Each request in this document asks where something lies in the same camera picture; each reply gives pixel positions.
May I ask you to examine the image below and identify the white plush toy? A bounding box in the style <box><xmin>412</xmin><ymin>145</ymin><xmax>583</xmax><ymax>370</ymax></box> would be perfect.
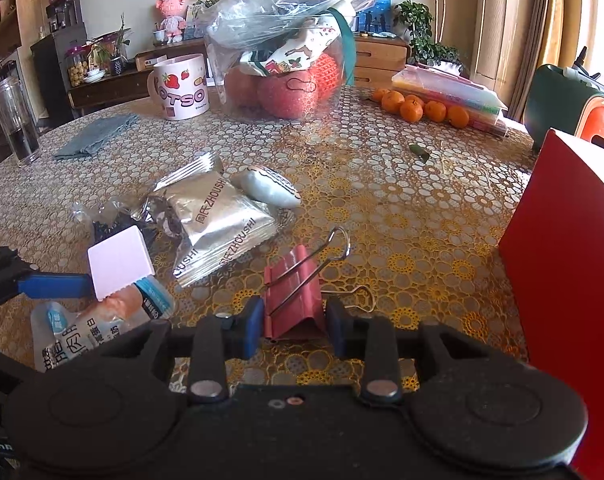
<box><xmin>229</xmin><ymin>165</ymin><xmax>303</xmax><ymax>208</ymax></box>

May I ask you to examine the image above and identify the tall potted plant white pot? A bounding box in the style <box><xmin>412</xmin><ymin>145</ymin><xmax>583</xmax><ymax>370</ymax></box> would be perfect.
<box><xmin>369</xmin><ymin>0</ymin><xmax>463</xmax><ymax>68</ymax></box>

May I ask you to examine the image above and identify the grey folded cloth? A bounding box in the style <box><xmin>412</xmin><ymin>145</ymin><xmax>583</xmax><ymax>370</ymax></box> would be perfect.
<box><xmin>53</xmin><ymin>112</ymin><xmax>142</xmax><ymax>161</ymax></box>

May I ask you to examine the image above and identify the clear plastic bag of fruit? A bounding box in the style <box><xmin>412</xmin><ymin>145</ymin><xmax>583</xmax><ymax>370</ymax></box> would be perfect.
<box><xmin>202</xmin><ymin>0</ymin><xmax>360</xmax><ymax>121</ymax></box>

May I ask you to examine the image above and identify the pink doll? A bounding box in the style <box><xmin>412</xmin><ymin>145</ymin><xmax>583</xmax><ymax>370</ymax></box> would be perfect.
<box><xmin>155</xmin><ymin>0</ymin><xmax>188</xmax><ymax>43</ymax></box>

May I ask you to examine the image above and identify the small pale pink box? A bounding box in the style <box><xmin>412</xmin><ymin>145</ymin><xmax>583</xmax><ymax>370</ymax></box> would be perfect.
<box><xmin>88</xmin><ymin>225</ymin><xmax>156</xmax><ymax>301</ymax></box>

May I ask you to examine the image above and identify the red cardboard box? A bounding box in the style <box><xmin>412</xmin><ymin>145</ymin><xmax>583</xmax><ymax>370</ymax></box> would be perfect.
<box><xmin>498</xmin><ymin>129</ymin><xmax>604</xmax><ymax>480</ymax></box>

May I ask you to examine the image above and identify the small leafy potted plant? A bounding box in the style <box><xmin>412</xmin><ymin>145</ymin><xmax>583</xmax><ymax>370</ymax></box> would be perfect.
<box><xmin>89</xmin><ymin>15</ymin><xmax>133</xmax><ymax>77</ymax></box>

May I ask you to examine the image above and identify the clear glass bottle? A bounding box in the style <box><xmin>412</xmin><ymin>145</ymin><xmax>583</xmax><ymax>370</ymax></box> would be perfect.
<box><xmin>0</xmin><ymin>77</ymin><xmax>42</xmax><ymax>168</ymax></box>

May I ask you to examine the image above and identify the dark side cabinet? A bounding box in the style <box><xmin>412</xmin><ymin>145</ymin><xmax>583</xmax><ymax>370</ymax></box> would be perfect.
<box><xmin>30</xmin><ymin>0</ymin><xmax>90</xmax><ymax>126</ymax></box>

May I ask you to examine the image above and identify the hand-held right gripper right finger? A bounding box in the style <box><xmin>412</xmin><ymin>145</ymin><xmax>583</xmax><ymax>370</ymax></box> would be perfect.
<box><xmin>324</xmin><ymin>296</ymin><xmax>528</xmax><ymax>406</ymax></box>

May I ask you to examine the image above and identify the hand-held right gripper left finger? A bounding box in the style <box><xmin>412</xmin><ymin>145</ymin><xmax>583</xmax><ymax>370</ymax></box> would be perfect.
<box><xmin>89</xmin><ymin>296</ymin><xmax>265</xmax><ymax>403</ymax></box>

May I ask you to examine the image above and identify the pink strawberry mug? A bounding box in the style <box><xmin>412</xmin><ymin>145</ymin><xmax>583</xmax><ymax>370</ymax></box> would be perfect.
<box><xmin>147</xmin><ymin>53</ymin><xmax>211</xmax><ymax>121</ymax></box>

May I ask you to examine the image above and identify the row of orange tangerines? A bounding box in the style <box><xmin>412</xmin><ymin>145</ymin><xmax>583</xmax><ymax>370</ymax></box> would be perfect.
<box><xmin>372</xmin><ymin>87</ymin><xmax>470</xmax><ymax>129</ymax></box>

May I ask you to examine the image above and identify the white printed snack pouch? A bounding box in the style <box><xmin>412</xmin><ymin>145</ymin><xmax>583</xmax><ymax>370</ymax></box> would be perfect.
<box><xmin>32</xmin><ymin>277</ymin><xmax>175</xmax><ymax>373</ymax></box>

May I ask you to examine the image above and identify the yellow and grey curtain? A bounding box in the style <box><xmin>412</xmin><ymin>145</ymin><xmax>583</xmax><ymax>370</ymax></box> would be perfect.
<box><xmin>512</xmin><ymin>0</ymin><xmax>590</xmax><ymax>121</ymax></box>

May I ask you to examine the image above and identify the snack jar with red lid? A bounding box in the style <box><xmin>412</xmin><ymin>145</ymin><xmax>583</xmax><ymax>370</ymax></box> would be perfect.
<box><xmin>64</xmin><ymin>45</ymin><xmax>90</xmax><ymax>87</ymax></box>

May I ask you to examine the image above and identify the silver foil snack packet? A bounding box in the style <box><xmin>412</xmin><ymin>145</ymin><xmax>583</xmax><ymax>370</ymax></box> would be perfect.
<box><xmin>147</xmin><ymin>152</ymin><xmax>278</xmax><ymax>288</ymax></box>

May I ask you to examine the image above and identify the wooden television cabinet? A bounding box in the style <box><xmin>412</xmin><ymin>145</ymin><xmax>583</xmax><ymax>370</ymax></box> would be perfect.
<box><xmin>67</xmin><ymin>35</ymin><xmax>413</xmax><ymax>111</ymax></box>

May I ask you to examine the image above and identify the spindly plant in patterned pot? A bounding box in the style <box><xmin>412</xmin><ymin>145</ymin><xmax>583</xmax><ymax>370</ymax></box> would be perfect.
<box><xmin>187</xmin><ymin>0</ymin><xmax>233</xmax><ymax>38</ymax></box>

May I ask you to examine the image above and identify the pink binder clip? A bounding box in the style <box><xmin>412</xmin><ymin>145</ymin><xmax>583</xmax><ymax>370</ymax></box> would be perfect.
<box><xmin>262</xmin><ymin>226</ymin><xmax>375</xmax><ymax>341</ymax></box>

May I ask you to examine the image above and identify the floral patterned desktop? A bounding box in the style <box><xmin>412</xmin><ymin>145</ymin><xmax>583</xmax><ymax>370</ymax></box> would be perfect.
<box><xmin>0</xmin><ymin>82</ymin><xmax>548</xmax><ymax>396</ymax></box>

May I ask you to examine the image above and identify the stack of colourful folders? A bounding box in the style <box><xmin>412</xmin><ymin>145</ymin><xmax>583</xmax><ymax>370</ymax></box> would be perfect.
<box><xmin>391</xmin><ymin>64</ymin><xmax>510</xmax><ymax>138</ymax></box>

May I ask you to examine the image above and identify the cream standing air conditioner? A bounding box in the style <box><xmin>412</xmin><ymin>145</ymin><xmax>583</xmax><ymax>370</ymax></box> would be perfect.
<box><xmin>469</xmin><ymin>0</ymin><xmax>535</xmax><ymax>111</ymax></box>

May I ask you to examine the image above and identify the dark crinkly packet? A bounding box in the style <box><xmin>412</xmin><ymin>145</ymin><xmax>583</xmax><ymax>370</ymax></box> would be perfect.
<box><xmin>72</xmin><ymin>199</ymin><xmax>159</xmax><ymax>256</ymax></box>

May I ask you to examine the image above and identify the green and orange organizer box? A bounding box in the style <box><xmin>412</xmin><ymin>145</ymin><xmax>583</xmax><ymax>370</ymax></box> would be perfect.
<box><xmin>524</xmin><ymin>62</ymin><xmax>604</xmax><ymax>153</ymax></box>

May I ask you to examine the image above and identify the blue picture box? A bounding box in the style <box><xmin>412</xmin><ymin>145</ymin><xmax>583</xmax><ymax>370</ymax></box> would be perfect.
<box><xmin>357</xmin><ymin>0</ymin><xmax>392</xmax><ymax>33</ymax></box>

